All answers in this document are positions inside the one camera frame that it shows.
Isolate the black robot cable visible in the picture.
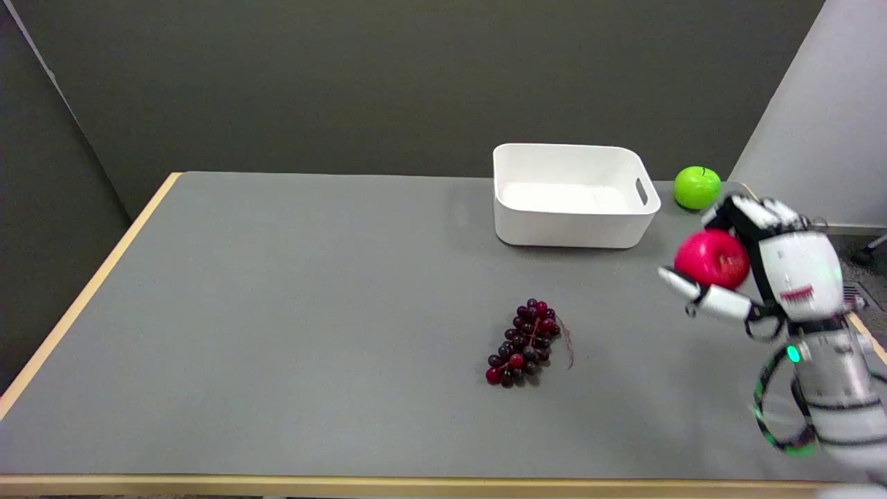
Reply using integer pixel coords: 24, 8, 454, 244
753, 344, 819, 457

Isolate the green apple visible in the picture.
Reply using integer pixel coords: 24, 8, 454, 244
674, 166, 722, 211

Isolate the white plastic box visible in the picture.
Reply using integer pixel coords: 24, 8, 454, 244
493, 143, 662, 250

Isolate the dark red grape bunch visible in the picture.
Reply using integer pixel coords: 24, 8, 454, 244
485, 298, 575, 388

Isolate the black chair base leg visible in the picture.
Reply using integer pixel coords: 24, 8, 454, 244
851, 234, 887, 267

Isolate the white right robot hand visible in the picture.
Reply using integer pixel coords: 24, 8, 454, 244
657, 195, 848, 342

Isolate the red apple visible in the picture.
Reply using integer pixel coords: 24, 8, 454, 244
674, 229, 751, 290

